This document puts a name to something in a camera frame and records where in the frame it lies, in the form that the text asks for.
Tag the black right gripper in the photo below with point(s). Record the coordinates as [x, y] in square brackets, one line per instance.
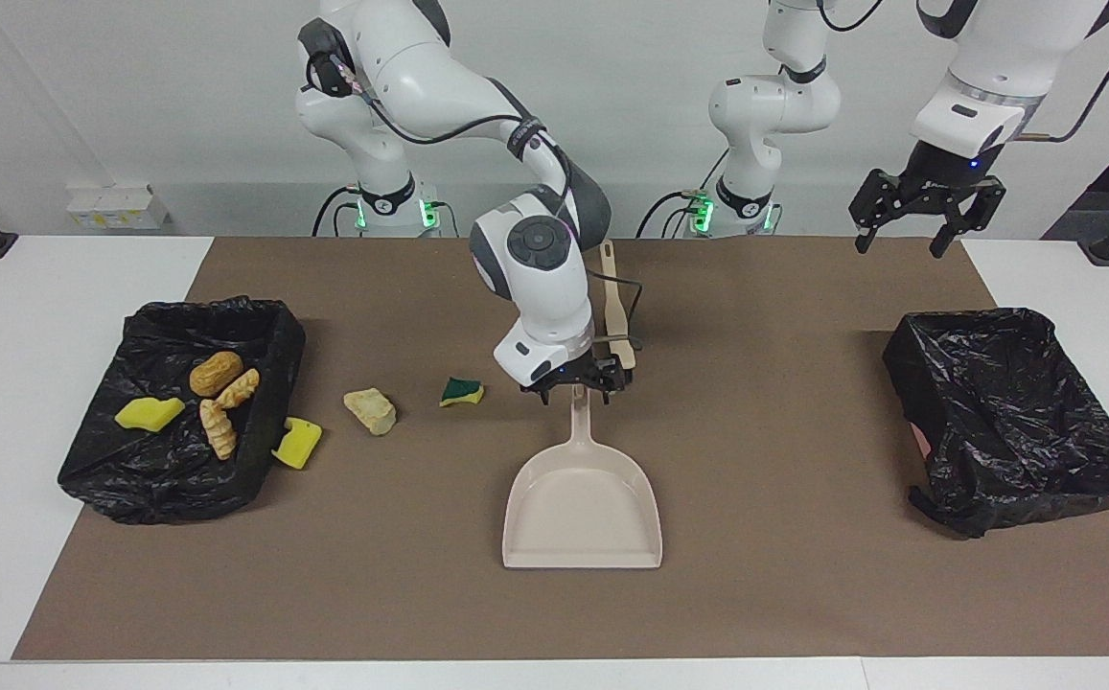
[583, 372]

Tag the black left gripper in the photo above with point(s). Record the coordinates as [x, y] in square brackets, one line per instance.
[937, 182]

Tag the beige hand brush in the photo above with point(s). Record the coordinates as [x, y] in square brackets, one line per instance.
[614, 297]

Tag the green and yellow sponge piece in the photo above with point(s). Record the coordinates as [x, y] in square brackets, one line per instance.
[461, 391]

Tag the beige plastic dustpan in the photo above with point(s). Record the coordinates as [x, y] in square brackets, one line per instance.
[583, 517]

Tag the yellow sponge block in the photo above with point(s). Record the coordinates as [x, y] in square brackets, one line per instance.
[297, 444]

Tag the small striped bread bun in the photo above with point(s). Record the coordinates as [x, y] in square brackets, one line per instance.
[240, 388]

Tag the long twisted croissant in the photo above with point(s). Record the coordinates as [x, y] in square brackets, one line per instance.
[219, 431]

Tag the brown bread roll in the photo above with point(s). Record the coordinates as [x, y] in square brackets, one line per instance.
[216, 374]

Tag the yellow sponge wedge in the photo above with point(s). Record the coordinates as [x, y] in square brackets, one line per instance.
[150, 414]

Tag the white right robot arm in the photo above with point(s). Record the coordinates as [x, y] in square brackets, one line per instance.
[420, 77]

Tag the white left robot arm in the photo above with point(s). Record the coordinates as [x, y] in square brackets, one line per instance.
[995, 67]

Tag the black bag lined pink bin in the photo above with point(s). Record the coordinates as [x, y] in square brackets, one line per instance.
[1014, 412]

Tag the brown table mat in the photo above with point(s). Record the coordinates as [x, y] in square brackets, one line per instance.
[420, 575]

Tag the white wall socket box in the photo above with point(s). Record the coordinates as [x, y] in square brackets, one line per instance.
[113, 206]

